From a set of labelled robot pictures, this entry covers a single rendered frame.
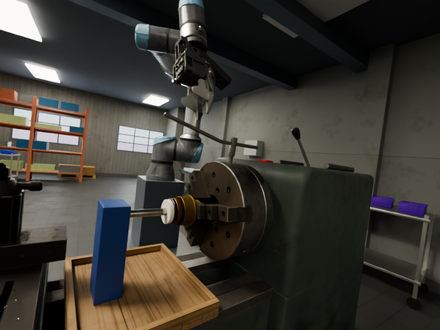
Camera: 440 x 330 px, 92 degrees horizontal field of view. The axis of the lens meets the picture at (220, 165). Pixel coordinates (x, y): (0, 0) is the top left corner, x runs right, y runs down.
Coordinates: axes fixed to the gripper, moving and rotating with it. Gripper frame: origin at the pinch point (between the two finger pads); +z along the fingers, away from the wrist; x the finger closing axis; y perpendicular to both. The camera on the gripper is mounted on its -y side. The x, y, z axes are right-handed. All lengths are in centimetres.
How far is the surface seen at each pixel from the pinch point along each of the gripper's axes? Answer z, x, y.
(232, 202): 23.6, -4.5, -10.6
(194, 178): 14.2, -18.1, -6.6
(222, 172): 14.1, -7.8, -10.6
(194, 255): 41, -35, -14
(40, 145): -204, -703, 75
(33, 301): 38, -10, 32
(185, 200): 21.7, -12.7, 0.1
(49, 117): -352, -840, 68
